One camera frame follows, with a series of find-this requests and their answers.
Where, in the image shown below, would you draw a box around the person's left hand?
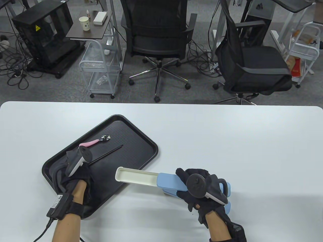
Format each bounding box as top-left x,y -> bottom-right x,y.
61,150 -> 95,205

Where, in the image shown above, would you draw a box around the person's right hand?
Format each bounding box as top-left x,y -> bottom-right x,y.
175,168 -> 231,229

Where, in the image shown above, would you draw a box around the black white handheld controller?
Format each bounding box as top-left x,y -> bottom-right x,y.
186,174 -> 229,204
52,147 -> 92,193

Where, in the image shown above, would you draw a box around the blue lunch box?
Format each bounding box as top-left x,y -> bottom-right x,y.
161,188 -> 232,214
115,166 -> 231,198

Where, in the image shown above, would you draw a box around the pink handle spoon utensil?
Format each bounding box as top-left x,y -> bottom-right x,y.
79,135 -> 111,148

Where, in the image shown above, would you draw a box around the person's right forearm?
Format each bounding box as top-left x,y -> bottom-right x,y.
206,210 -> 232,242

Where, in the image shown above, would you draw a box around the person's left forearm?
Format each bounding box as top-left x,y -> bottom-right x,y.
52,180 -> 87,242

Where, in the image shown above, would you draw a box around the black plastic tray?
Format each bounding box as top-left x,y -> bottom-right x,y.
42,114 -> 159,220

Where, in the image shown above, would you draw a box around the white floor power strip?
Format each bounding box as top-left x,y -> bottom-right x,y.
207,49 -> 220,74

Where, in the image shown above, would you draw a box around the black office chair grey armrests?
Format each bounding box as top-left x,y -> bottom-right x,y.
213,0 -> 293,105

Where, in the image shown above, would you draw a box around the black mesh office chair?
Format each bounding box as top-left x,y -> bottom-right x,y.
121,0 -> 198,103

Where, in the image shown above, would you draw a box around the black computer case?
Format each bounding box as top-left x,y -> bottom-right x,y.
11,0 -> 86,79

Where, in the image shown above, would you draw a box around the red packet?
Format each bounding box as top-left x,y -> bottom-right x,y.
291,57 -> 302,77

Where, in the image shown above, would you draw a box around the brown paper bag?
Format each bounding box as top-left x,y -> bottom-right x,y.
286,55 -> 298,72

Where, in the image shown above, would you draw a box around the brown top side table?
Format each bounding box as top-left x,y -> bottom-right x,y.
66,11 -> 114,42

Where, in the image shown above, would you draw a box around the white metal basket cart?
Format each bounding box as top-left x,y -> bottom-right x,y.
285,22 -> 321,88

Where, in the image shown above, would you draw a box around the white rectangular box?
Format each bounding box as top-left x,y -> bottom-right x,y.
93,12 -> 108,26

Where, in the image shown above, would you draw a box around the grey black computer tower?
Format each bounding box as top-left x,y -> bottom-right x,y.
240,0 -> 275,47

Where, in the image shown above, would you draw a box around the dark grey desktop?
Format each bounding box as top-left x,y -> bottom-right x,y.
274,0 -> 317,13

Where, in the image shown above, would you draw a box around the black wrist camera unit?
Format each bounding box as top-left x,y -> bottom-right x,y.
47,194 -> 84,220
228,222 -> 246,242

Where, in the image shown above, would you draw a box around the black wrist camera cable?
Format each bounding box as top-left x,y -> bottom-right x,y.
33,217 -> 54,242

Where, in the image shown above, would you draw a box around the tangle of black cables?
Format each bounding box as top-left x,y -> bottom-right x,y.
187,38 -> 222,76
0,25 -> 43,90

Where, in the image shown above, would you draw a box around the white wire rolling cart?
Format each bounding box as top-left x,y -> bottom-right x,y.
79,40 -> 121,99

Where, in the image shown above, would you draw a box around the white desk frame foot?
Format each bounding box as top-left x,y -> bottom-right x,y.
271,10 -> 297,51

